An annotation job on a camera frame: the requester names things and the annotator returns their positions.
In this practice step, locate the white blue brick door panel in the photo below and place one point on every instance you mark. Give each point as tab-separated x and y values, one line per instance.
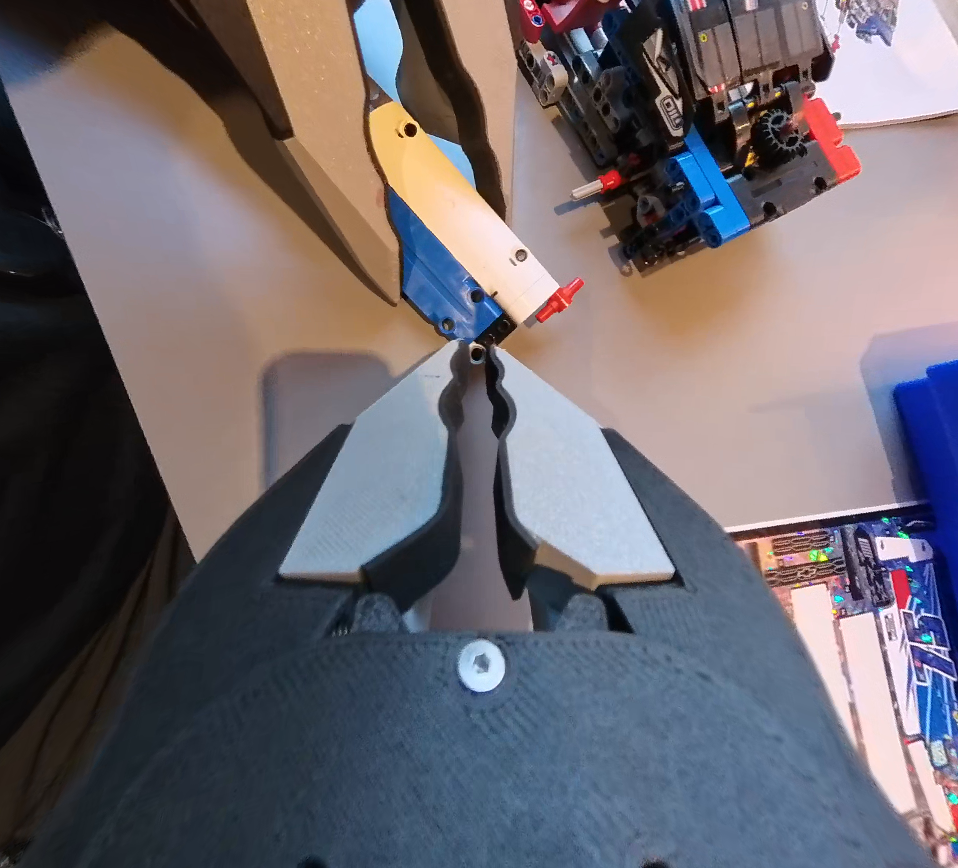
456	209

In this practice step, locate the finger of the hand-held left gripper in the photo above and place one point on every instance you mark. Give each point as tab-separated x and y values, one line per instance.
486	22
299	45

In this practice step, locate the colourful sticker sheet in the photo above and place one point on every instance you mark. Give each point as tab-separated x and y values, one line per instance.
838	658

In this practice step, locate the small grey brick bushing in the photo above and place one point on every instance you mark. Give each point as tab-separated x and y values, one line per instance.
477	354

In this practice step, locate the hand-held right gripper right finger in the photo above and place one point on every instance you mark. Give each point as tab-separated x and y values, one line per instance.
584	501

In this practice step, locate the blue plastic bin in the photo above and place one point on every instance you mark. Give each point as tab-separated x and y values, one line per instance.
932	434

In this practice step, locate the open white instruction booklet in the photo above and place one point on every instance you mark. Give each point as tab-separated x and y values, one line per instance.
913	82

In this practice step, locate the person's black jacket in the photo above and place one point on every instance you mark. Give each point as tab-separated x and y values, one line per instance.
60	434

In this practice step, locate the toy brick race car model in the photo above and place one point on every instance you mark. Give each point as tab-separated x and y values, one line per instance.
733	22

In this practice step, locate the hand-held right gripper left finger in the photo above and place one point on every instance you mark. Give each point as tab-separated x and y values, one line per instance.
374	501

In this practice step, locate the grey desk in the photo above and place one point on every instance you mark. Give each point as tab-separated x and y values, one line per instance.
748	359

